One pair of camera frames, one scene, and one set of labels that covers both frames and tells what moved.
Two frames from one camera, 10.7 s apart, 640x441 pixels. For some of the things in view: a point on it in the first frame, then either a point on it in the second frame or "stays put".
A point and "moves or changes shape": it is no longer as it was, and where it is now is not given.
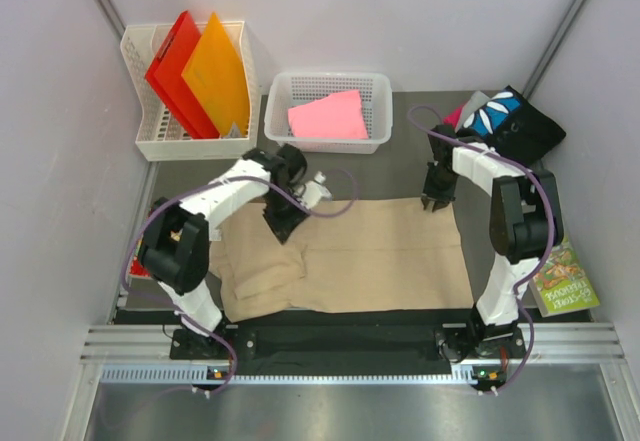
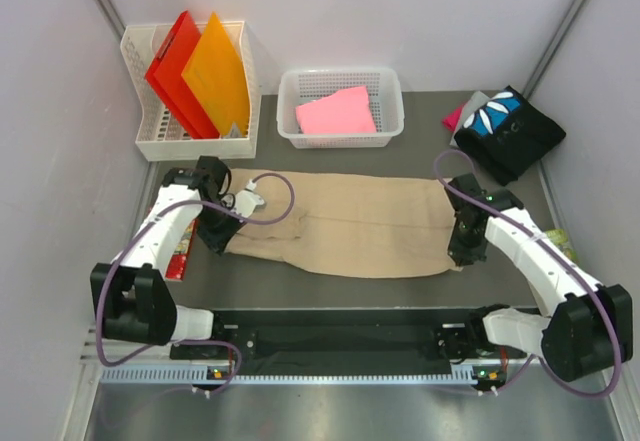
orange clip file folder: [217, 75] stays put
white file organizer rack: [158, 137] stays put
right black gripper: [440, 198] -> [463, 255]
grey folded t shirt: [475, 102] stays put
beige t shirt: [361, 252] moves or changes shape
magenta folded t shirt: [453, 117] stays put
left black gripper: [284, 227] -> [218, 241]
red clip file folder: [165, 72] stays put
